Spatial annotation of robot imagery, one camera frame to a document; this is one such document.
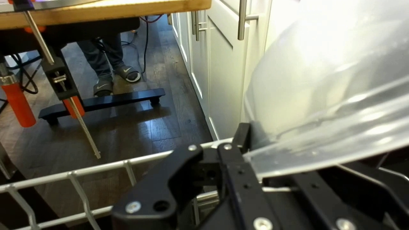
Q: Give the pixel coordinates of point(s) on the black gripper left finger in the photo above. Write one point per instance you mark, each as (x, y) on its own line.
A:
(170, 187)

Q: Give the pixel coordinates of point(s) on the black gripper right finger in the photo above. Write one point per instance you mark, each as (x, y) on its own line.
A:
(362, 200)

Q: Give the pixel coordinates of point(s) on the black stand base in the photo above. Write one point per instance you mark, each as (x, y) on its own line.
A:
(106, 101)

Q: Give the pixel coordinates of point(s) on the grey sneaker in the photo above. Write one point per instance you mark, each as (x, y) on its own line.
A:
(129, 74)
(104, 87)

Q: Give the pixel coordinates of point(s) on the white base cabinet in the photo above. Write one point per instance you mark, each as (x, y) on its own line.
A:
(225, 77)

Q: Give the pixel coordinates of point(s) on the blue jeans leg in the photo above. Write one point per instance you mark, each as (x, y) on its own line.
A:
(96, 59)
(115, 51)

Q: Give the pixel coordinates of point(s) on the wooden table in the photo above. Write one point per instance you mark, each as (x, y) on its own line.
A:
(106, 13)

